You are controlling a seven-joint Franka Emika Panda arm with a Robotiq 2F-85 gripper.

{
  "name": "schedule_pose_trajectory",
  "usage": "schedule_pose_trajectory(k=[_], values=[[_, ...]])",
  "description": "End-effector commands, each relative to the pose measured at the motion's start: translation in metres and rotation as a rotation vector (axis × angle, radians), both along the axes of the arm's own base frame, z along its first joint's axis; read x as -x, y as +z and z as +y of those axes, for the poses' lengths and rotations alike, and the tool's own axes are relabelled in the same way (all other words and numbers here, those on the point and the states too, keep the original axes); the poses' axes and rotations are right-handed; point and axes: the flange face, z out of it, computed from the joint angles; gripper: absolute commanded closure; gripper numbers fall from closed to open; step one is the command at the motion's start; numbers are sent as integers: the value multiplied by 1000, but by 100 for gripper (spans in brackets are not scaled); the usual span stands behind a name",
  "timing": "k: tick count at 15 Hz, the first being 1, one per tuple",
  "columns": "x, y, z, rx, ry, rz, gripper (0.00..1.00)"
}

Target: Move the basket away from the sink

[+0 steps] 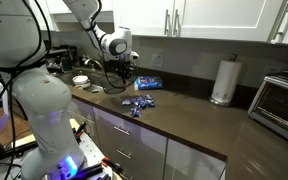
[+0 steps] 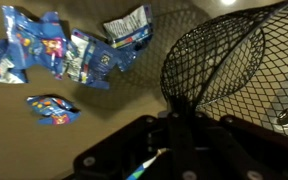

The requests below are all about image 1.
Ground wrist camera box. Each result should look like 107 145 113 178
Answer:
128 50 140 62

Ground white lower cabinet door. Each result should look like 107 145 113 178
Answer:
163 138 227 180
67 97 97 141

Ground steel kitchen sink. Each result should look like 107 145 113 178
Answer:
55 68 122 94

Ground silver cabinet door handle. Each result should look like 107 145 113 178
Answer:
271 1 288 44
163 9 171 37
173 9 182 38

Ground black handled screwdriver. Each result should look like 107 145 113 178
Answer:
73 120 88 139

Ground dark purple tool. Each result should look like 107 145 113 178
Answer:
77 163 103 179

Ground dark green mug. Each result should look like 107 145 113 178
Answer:
61 58 73 73

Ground silver drawer handle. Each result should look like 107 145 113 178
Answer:
118 170 133 180
113 125 131 136
116 148 133 160

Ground grey perforated robot table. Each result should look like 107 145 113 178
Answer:
3 133 113 180

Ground steel faucet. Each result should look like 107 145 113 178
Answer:
82 57 104 72

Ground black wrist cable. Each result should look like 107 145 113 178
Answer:
83 0 125 91

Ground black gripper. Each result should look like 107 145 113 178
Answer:
115 54 138 85

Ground wooden board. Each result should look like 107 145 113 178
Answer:
68 118 82 134

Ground black wire mesh basket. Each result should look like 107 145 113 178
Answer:
101 59 139 95

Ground white wall outlet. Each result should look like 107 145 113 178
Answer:
151 53 164 68

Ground white bowl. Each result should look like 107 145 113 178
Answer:
72 74 91 89

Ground orange handled tool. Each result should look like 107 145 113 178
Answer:
100 157 125 174

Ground black coffee machine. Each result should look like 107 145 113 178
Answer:
58 44 80 71

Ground silver toaster oven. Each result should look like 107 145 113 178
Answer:
247 68 288 149

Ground white lower drawer bank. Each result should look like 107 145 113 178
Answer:
92 106 168 180

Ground white paper towel roll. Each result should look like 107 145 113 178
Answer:
208 54 243 107

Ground blue snack box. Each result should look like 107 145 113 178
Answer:
133 75 164 92

